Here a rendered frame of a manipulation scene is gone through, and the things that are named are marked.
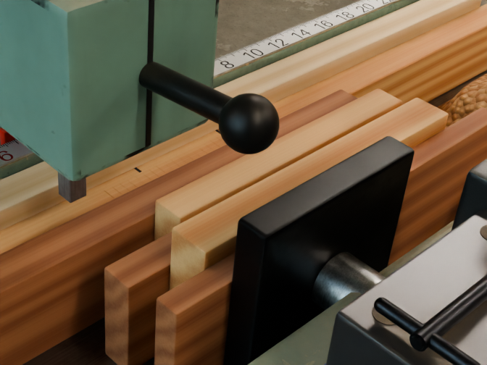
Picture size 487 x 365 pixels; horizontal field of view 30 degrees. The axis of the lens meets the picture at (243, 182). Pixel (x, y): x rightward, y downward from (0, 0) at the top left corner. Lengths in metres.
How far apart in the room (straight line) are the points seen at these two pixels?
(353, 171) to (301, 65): 0.17
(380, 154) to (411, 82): 0.20
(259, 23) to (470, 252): 2.38
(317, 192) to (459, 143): 0.13
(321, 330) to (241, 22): 2.36
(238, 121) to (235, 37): 2.31
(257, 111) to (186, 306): 0.09
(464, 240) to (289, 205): 0.06
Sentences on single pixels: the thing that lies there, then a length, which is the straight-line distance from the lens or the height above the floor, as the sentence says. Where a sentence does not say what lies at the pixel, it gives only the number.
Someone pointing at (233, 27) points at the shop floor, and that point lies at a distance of 2.65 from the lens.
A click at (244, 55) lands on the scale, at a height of 0.96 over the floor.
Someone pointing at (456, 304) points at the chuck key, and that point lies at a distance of 0.29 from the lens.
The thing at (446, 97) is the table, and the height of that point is 0.90.
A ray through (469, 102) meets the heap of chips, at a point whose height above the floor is 0.92.
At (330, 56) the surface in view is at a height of 0.95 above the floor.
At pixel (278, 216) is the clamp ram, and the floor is 1.00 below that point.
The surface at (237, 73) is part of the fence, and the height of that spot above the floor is 0.95.
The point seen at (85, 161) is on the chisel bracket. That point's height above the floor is 1.01.
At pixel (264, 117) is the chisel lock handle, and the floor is 1.05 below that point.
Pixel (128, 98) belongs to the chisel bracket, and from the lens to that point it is 0.33.
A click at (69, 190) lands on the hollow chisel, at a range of 0.40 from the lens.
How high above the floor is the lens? 1.20
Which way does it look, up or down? 37 degrees down
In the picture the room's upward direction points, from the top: 6 degrees clockwise
